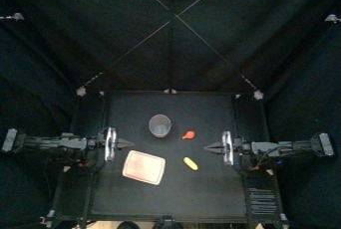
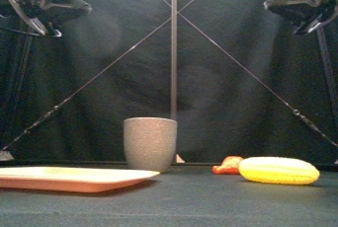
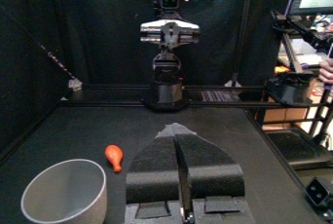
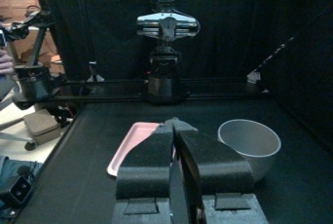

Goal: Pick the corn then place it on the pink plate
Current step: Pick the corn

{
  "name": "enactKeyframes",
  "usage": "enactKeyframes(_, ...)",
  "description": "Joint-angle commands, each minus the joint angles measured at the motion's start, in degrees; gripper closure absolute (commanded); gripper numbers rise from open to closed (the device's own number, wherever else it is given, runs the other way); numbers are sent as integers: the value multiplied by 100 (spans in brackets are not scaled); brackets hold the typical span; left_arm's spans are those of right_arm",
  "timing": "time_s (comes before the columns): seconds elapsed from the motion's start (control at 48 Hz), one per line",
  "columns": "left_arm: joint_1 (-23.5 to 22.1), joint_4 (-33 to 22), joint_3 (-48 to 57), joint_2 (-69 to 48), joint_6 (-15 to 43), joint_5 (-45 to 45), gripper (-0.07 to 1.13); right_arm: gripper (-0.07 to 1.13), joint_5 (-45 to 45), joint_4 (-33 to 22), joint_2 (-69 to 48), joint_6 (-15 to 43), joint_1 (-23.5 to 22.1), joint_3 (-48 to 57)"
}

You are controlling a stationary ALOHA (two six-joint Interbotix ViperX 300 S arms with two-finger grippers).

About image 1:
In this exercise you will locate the yellow toy corn cob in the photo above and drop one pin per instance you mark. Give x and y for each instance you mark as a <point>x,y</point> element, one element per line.
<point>190,163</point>

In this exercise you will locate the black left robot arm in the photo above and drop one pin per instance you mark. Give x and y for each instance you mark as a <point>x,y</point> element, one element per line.
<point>48,142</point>

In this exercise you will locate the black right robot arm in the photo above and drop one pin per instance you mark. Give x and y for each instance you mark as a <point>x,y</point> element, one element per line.
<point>286,146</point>

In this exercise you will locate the pink square plate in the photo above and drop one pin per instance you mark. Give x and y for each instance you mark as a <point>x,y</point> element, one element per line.
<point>143,167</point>

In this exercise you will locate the orange toy drumstick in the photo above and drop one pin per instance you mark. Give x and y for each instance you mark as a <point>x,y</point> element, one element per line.
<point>187,135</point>

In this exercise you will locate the clear grey plastic cup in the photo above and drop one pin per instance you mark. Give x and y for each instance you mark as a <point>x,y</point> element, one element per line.
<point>159,126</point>

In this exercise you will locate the white text label sticker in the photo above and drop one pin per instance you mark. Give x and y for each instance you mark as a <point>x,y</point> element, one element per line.
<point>262,201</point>

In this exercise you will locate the grey frame corner bracket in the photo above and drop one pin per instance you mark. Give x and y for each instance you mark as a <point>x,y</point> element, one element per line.
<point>258,94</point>
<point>80,91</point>

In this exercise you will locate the small grey frame bracket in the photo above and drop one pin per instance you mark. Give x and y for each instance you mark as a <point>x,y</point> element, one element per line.
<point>170,91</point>

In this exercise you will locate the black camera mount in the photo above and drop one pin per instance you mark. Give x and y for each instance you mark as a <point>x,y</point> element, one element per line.
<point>166,222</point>

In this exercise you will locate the grey table foot bracket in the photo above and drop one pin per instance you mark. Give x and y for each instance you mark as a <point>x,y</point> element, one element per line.
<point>48,216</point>
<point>283,221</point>

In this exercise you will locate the grey frame clamp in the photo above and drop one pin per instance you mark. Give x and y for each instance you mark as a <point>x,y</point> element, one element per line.
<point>331,18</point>
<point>16,16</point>

